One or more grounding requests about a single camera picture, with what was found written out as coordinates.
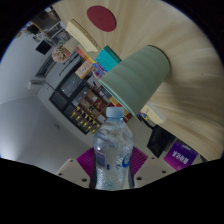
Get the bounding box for clear plastic water bottle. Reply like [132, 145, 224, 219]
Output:
[92, 106, 135, 191]

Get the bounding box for flat round red coaster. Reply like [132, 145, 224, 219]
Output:
[86, 5, 117, 33]

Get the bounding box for yellow gift box red ribbon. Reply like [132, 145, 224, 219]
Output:
[108, 96, 133, 122]

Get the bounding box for cream book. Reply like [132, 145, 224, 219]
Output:
[65, 18, 103, 53]
[139, 102, 167, 125]

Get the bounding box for small orange carton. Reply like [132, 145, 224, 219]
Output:
[74, 60, 94, 80]

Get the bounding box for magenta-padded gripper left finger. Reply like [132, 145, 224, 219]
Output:
[54, 147, 98, 189]

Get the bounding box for pink flowers in pot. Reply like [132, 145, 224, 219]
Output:
[51, 44, 72, 64]

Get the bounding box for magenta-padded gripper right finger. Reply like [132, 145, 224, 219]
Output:
[127, 146, 171, 189]

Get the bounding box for blue and red book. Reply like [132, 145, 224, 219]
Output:
[91, 61, 108, 79]

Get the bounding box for black computer monitor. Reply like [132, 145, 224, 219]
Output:
[34, 39, 53, 56]

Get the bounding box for purple sign board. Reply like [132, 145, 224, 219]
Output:
[163, 141, 199, 172]

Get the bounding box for wooden shelf unit with trophies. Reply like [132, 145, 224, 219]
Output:
[69, 84, 114, 135]

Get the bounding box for dark glass door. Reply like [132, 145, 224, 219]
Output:
[49, 71, 89, 116]

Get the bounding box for pale green cup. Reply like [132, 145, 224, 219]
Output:
[98, 45, 171, 117]

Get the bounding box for teal notebook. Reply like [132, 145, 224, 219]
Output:
[94, 45, 123, 73]

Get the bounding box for orange book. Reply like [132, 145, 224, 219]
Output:
[75, 45, 98, 63]

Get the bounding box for white air conditioner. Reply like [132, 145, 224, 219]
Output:
[27, 78, 46, 90]

